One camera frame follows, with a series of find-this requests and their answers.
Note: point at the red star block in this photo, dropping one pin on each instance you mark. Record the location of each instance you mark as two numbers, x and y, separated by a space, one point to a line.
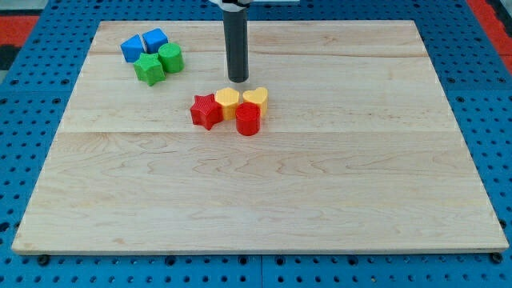
206 111

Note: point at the green star block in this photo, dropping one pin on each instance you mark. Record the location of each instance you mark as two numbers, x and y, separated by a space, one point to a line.
148 69

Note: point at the red cylinder block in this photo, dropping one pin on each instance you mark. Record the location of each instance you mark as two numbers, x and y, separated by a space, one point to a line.
248 118

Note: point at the yellow heart block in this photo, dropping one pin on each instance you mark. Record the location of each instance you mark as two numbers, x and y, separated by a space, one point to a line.
259 97

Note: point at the yellow hexagon block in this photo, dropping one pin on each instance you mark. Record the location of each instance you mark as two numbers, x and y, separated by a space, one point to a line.
228 99

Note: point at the light wooden board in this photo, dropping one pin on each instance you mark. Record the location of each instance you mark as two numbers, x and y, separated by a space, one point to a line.
359 152

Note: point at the green cylinder block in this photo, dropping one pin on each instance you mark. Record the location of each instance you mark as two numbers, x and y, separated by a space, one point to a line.
170 56

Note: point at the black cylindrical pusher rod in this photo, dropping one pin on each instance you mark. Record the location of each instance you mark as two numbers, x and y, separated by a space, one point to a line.
236 42

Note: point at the blue cube block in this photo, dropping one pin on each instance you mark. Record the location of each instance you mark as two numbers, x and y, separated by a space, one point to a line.
154 39

